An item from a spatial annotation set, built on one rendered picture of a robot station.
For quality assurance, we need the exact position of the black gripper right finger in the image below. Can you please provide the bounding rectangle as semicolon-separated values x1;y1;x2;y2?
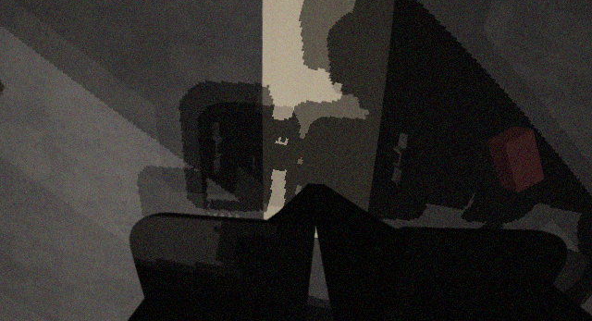
316;184;567;321

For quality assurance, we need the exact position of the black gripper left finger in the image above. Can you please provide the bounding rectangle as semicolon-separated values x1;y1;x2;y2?
129;183;319;321

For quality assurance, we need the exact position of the pink rectangular block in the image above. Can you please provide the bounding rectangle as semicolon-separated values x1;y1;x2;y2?
487;126;544;193

